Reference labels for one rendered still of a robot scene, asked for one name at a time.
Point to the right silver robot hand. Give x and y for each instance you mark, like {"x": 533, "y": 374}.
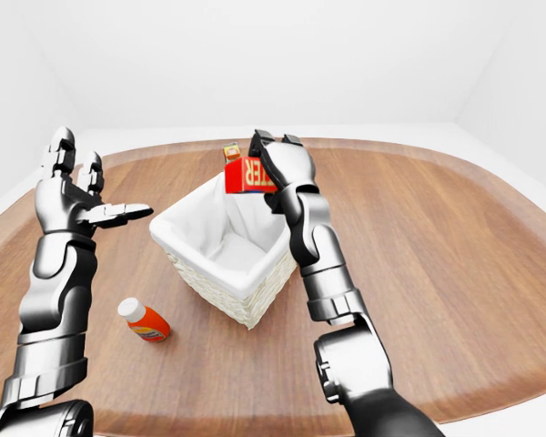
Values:
{"x": 287, "y": 161}

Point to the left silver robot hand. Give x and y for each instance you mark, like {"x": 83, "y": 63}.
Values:
{"x": 59, "y": 202}

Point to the red butter box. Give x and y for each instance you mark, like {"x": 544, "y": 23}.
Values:
{"x": 245, "y": 176}

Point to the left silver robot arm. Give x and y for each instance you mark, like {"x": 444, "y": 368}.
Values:
{"x": 45, "y": 332}

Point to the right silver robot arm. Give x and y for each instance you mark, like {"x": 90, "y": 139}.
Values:
{"x": 341, "y": 318}

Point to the white wicker basket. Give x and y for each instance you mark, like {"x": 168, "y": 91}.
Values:
{"x": 225, "y": 255}

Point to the small orange printed box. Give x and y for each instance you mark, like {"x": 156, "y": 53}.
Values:
{"x": 231, "y": 152}

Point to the orange bottle with white cap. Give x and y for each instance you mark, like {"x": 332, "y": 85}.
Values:
{"x": 144, "y": 320}

